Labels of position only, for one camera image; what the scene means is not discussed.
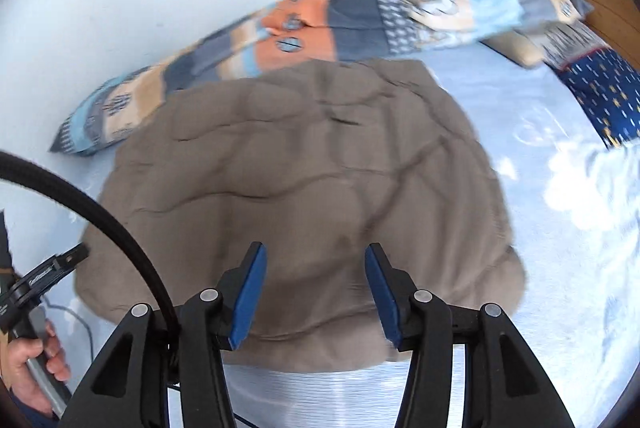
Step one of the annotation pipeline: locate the navy blue patterned pillow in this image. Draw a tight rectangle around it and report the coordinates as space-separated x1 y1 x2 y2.
555 48 640 150

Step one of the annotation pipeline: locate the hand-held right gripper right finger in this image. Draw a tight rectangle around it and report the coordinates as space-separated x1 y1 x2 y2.
364 243 576 428

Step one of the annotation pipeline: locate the patchwork printed quilt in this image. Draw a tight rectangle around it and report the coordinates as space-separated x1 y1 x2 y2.
49 0 596 157

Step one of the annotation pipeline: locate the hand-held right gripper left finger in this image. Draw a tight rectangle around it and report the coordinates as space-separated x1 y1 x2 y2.
65 241 268 428

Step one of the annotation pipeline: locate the brown puffer jacket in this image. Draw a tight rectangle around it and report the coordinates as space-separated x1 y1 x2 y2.
75 58 528 371

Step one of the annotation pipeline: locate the grey striped pillow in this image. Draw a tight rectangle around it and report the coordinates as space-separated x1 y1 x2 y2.
540 22 608 72

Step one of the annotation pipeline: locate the thin black cable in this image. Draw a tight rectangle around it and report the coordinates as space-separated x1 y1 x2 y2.
42 303 96 361

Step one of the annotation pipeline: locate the black braided cable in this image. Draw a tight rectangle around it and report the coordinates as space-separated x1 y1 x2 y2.
0 151 181 389

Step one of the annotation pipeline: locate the beige pillow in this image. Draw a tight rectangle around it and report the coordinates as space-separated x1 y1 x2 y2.
480 28 548 69

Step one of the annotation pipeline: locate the blue cloud-print bed sheet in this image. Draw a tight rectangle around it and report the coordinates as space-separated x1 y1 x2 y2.
0 43 640 428

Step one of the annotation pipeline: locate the person's left hand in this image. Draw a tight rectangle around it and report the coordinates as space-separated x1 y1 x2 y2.
0 321 71 414

